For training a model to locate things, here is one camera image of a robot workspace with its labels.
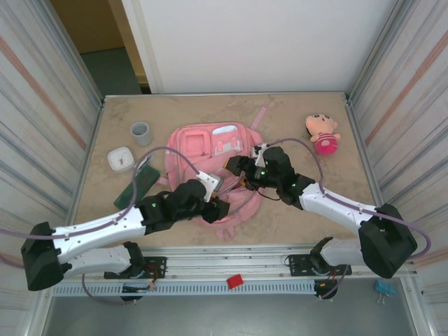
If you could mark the pink school backpack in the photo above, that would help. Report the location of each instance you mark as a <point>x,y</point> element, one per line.
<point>182,164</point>

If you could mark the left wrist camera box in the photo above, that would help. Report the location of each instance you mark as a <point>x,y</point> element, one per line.
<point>211,182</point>

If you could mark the small clear plastic case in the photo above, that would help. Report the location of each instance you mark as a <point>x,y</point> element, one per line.
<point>147,161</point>

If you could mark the grey cup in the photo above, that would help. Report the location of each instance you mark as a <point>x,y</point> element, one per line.
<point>141,134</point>

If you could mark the blue binder clip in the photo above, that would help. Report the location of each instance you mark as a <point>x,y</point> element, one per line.
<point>384,287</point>

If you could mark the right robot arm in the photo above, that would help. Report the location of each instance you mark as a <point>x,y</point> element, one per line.
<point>336,204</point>

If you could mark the aluminium mounting rail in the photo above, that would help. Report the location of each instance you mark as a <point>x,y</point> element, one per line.
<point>227,262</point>

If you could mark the white square box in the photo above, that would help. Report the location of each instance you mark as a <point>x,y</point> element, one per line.
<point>120,160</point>

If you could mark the red block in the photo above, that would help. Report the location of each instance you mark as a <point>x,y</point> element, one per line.
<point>235,282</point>

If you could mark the pink plush doll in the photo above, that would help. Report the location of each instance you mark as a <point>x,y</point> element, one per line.
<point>325,140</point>

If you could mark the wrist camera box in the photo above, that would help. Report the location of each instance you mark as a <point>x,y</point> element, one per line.
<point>259,157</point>
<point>211,182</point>

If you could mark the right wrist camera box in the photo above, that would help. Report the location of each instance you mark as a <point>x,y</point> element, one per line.
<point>259,157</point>

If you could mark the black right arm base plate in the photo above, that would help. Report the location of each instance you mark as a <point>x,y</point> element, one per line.
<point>297,264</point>

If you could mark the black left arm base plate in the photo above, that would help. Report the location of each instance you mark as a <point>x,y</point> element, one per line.
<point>155,266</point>

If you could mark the brown wooden door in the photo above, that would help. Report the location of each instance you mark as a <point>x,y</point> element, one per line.
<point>87,24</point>

